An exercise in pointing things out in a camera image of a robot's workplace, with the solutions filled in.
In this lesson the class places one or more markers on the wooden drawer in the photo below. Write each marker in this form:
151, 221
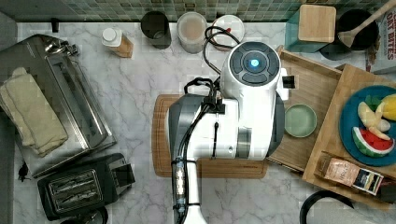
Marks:
315, 85

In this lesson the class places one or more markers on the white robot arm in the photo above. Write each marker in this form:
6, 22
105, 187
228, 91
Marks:
242, 117

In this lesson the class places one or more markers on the wooden cutting board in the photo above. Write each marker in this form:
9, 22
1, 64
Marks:
218, 168

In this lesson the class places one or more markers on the clear jar with powder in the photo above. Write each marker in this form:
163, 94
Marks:
191, 31

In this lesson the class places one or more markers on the white lidded container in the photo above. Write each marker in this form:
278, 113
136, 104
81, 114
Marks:
232, 25

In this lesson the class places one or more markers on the dark glass jar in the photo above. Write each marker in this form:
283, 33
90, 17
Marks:
155, 26

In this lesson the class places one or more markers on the green ceramic bowl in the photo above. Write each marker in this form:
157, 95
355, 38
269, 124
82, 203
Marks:
300, 120

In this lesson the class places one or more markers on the white capped spice bottle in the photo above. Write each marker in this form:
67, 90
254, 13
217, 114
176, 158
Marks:
114, 39

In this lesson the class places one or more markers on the wooden tray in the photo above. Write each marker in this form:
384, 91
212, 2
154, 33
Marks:
350, 80

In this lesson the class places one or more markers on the black toaster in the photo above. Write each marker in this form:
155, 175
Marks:
85, 186

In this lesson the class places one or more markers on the brown snack bag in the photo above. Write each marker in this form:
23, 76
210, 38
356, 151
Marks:
348, 174

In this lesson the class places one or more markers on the teal box wooden lid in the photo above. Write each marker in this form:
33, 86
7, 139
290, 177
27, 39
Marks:
310, 28

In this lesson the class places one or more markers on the stainless steel toaster oven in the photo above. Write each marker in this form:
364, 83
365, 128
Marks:
54, 65

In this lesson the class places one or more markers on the blue plate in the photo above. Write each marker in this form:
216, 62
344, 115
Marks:
349, 118

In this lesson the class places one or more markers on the beige folded towel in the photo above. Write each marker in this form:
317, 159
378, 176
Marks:
25, 104

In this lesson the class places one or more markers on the wooden spatula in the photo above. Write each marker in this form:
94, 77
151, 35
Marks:
348, 37

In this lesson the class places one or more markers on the toy watermelon slice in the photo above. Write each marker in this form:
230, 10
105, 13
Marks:
371, 145

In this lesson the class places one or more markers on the toy banana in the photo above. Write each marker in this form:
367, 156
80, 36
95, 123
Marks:
372, 120

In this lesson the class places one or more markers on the toy lemon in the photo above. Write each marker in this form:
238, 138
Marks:
387, 107

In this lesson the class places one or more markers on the cereal box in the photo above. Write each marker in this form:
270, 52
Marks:
384, 60

